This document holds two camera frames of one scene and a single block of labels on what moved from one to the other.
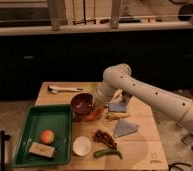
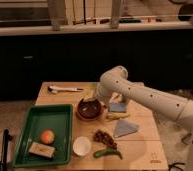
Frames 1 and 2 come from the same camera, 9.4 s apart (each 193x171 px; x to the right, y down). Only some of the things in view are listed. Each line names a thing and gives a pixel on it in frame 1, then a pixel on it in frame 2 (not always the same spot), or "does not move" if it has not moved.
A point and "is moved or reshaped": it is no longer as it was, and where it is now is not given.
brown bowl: (82, 103) is moved or reshaped
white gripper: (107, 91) does not move
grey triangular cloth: (124, 128) does not move
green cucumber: (102, 152) does not move
